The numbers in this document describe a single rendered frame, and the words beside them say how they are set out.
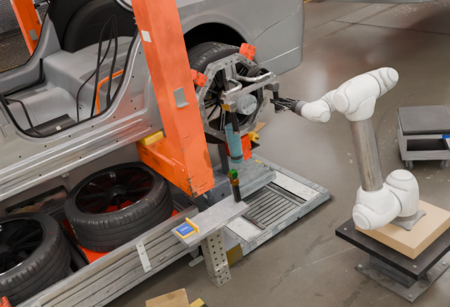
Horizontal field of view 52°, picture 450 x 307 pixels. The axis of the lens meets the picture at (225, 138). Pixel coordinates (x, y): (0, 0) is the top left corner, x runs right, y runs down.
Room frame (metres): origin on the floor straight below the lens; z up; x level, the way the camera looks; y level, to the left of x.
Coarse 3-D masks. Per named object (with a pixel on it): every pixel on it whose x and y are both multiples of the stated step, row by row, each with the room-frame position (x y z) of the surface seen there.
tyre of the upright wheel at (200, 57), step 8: (192, 48) 2.92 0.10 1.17; (200, 48) 2.89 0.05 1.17; (208, 48) 2.83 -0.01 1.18; (216, 48) 2.80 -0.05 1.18; (224, 48) 2.81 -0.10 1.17; (232, 48) 2.84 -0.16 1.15; (192, 56) 2.81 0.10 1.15; (200, 56) 2.76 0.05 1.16; (208, 56) 2.74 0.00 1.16; (216, 56) 2.77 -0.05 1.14; (224, 56) 2.80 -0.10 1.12; (192, 64) 2.74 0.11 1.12; (200, 64) 2.71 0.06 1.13; (200, 72) 2.70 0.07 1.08; (256, 96) 2.91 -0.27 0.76; (208, 136) 2.68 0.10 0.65
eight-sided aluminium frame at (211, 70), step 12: (228, 60) 2.72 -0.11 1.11; (240, 60) 2.76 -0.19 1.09; (204, 72) 2.68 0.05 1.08; (204, 84) 2.61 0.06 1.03; (204, 96) 2.60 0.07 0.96; (264, 96) 2.84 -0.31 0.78; (204, 108) 2.59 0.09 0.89; (264, 108) 2.83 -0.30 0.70; (204, 120) 2.58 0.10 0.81; (252, 120) 2.79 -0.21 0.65; (216, 132) 2.62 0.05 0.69; (240, 132) 2.71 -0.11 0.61
